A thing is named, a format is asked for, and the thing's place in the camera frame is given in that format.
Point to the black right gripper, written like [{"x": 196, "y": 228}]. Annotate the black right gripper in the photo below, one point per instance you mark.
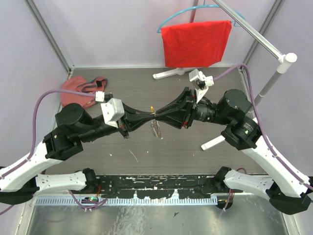
[{"x": 178, "y": 120}]

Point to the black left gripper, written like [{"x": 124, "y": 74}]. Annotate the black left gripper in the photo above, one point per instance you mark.
[{"x": 134, "y": 117}]

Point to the large keyring with yellow grip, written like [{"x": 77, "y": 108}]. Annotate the large keyring with yellow grip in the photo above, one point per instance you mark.
[{"x": 155, "y": 128}]

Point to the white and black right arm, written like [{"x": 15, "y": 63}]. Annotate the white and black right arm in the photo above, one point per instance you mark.
[{"x": 286, "y": 188}]

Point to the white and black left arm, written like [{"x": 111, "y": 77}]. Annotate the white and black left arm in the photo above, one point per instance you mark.
[{"x": 22, "y": 180}]

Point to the crumpled dusty red garment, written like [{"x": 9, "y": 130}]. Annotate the crumpled dusty red garment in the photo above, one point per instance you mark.
[{"x": 81, "y": 85}]

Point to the red cloth on hanger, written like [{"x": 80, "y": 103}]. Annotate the red cloth on hanger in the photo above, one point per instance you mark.
[{"x": 195, "y": 45}]

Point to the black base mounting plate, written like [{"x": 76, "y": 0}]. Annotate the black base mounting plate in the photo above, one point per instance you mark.
[{"x": 158, "y": 186}]

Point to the teal clothes hanger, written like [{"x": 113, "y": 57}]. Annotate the teal clothes hanger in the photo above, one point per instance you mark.
[{"x": 194, "y": 10}]

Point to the white garment rack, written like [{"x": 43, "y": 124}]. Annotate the white garment rack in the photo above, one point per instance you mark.
[{"x": 285, "y": 60}]

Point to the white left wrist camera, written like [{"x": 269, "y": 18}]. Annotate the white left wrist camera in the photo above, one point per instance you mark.
[{"x": 112, "y": 108}]

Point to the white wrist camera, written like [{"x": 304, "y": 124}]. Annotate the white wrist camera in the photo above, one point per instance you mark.
[
  {"x": 201, "y": 82},
  {"x": 112, "y": 108}
]

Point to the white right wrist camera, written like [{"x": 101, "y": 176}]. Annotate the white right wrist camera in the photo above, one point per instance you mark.
[{"x": 201, "y": 82}]

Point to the slotted grey cable duct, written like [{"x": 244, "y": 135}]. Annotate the slotted grey cable duct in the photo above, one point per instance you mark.
[{"x": 173, "y": 201}]

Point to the aluminium frame post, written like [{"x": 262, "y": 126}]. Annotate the aluminium frame post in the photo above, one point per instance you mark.
[{"x": 49, "y": 29}]

